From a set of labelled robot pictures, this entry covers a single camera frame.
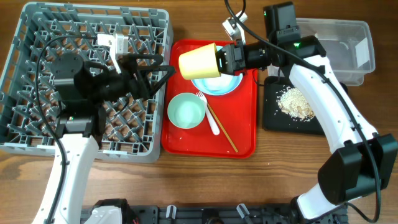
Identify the clear plastic bin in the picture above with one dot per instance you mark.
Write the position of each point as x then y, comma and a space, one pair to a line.
339, 38

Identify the light blue plate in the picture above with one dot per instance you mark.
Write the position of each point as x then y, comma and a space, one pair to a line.
203, 69

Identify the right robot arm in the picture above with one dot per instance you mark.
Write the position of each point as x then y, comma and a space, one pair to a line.
361, 159

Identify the yellow plastic cup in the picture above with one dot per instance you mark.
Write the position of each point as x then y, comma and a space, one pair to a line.
199, 63

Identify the grey dishwasher rack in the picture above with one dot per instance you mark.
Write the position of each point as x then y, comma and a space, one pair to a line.
29, 103

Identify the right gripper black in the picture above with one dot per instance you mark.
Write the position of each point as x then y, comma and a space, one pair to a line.
234, 58

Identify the white label sticker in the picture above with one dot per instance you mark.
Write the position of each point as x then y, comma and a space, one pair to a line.
362, 52

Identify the rice and peanut leftovers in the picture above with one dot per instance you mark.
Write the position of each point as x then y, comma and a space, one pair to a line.
293, 103

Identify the red plastic tray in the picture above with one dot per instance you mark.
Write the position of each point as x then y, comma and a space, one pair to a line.
237, 112

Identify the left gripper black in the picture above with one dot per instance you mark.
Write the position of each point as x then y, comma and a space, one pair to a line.
140, 89

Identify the black waste tray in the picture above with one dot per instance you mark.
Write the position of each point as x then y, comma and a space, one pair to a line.
273, 118

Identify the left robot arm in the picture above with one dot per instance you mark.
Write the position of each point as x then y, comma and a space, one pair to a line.
84, 86

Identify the light blue bowl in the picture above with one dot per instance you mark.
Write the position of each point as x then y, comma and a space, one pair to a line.
218, 86

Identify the wooden chopstick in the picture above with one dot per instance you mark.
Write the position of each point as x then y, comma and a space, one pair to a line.
222, 128

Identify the light green bowl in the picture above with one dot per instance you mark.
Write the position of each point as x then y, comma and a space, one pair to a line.
186, 111

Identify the white plastic fork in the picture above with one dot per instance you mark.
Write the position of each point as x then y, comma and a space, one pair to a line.
213, 125

